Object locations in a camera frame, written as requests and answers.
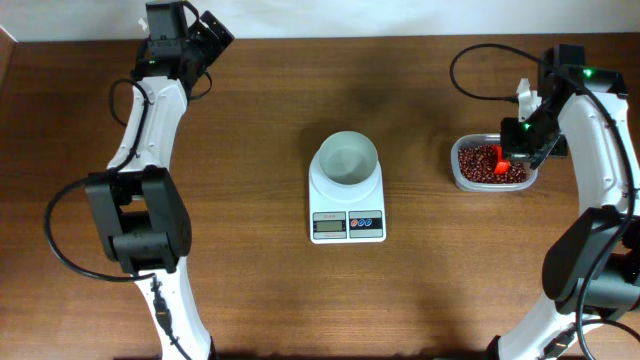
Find orange measuring scoop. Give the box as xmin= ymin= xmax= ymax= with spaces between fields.
xmin=492 ymin=145 xmax=510 ymax=175

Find white bowl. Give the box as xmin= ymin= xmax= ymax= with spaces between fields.
xmin=318 ymin=131 xmax=378 ymax=185

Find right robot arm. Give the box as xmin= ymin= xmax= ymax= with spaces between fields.
xmin=483 ymin=44 xmax=639 ymax=359

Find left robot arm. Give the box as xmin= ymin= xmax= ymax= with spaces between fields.
xmin=85 ymin=1 xmax=234 ymax=359

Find white digital kitchen scale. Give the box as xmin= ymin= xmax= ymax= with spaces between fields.
xmin=309 ymin=153 xmax=387 ymax=245

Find red beans in container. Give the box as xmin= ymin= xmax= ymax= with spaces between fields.
xmin=457 ymin=145 xmax=528 ymax=184

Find clear plastic container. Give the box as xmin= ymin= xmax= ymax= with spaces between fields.
xmin=450 ymin=134 xmax=538 ymax=192

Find right black cable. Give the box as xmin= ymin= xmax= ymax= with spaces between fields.
xmin=448 ymin=42 xmax=640 ymax=360

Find black cable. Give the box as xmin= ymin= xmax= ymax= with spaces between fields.
xmin=448 ymin=42 xmax=640 ymax=360
xmin=43 ymin=0 xmax=214 ymax=360

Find left black cable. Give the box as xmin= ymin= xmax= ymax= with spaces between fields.
xmin=43 ymin=0 xmax=214 ymax=360

